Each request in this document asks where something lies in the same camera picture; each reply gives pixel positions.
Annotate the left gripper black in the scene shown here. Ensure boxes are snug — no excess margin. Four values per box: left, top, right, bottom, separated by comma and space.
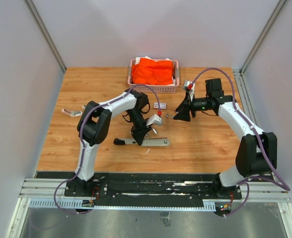
127, 108, 153, 146

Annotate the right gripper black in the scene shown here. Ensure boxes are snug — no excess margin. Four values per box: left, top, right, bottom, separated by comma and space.
173, 91, 211, 121

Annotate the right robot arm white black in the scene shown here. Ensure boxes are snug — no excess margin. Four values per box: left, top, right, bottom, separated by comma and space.
174, 78, 277, 198

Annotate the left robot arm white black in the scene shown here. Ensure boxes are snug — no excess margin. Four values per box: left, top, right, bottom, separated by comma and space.
70, 89, 151, 196

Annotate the pink plastic basket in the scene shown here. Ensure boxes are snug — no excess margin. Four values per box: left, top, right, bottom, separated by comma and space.
127, 59, 180, 94

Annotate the orange cloth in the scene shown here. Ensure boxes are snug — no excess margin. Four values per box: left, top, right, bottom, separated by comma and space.
132, 59, 173, 85

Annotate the white paper in basket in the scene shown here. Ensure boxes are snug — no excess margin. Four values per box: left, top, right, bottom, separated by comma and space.
135, 56, 171, 64

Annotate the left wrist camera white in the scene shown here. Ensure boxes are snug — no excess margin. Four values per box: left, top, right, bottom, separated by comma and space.
146, 114, 163, 126

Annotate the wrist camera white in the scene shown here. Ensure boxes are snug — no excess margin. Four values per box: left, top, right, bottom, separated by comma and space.
146, 114, 163, 126
182, 80, 195, 102

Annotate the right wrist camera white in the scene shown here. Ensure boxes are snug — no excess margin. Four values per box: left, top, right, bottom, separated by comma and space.
182, 80, 195, 102

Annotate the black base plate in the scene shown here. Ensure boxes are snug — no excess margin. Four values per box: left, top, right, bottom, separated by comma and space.
64, 173, 242, 204

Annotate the grey slotted cable duct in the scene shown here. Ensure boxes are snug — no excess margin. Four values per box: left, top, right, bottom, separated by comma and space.
29, 197, 216, 212

